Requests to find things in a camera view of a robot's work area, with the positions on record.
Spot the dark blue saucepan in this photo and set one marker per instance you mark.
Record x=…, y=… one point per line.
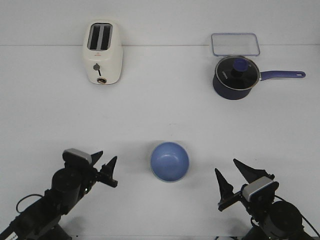
x=231, y=94

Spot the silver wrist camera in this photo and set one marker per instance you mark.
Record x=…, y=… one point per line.
x=74, y=157
x=256, y=186

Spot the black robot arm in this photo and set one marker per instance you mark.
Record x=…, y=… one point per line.
x=272, y=217
x=40, y=220

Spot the glass pot lid blue knob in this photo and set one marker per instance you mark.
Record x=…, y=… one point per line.
x=237, y=72

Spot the blue bowl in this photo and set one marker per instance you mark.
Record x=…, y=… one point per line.
x=169, y=162

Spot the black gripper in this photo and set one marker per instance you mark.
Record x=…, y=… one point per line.
x=105, y=175
x=256, y=196

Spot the white two-slot toaster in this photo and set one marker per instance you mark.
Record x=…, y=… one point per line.
x=102, y=52

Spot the clear plastic container lid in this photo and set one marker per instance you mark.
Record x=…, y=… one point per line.
x=228, y=43

